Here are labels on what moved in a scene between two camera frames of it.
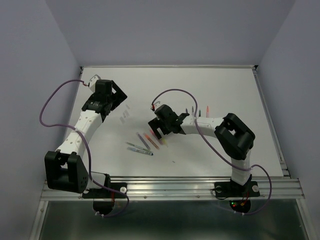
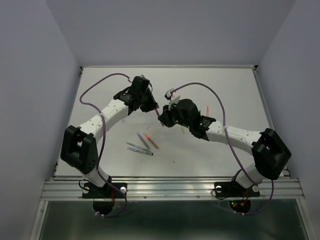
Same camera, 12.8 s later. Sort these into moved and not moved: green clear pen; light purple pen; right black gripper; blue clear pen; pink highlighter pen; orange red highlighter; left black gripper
Moved: left black gripper; pink highlighter pen; right black gripper
Not moved: orange red highlighter; blue clear pen; green clear pen; light purple pen
